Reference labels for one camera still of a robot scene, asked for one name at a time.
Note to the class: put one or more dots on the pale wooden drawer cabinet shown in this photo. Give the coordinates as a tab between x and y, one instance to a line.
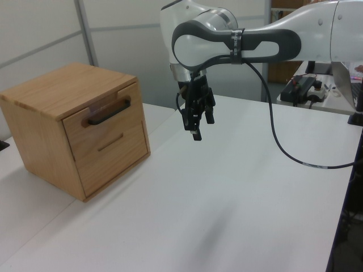
42	127

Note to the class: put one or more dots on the black electronics box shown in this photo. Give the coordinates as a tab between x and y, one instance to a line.
299	86

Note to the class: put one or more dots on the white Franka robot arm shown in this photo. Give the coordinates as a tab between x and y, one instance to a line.
198	45

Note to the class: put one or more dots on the grey emergency stop button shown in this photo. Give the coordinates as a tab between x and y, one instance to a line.
318	90

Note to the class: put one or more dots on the small black block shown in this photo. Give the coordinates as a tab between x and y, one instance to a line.
3	145

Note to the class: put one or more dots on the wooden drawer with groove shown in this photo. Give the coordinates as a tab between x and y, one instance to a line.
113	167

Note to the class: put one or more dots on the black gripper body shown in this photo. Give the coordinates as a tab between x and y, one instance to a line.
197	88

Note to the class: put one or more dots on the person's hand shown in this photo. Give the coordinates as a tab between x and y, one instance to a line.
359	68

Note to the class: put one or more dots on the grey partition post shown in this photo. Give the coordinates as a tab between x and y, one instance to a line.
265	85

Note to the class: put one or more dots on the black monitor stand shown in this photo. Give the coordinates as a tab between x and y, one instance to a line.
310	67

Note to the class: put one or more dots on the silver laptop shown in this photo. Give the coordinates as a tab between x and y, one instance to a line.
343	82

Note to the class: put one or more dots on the brown wooden cabinet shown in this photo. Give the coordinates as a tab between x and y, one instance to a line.
283	72

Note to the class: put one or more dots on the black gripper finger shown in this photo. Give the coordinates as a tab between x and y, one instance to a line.
210	113
196	119

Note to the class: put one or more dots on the small pale scissors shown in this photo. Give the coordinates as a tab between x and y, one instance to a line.
331	90

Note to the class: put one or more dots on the black stand clamp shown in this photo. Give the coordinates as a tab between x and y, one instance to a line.
356	119

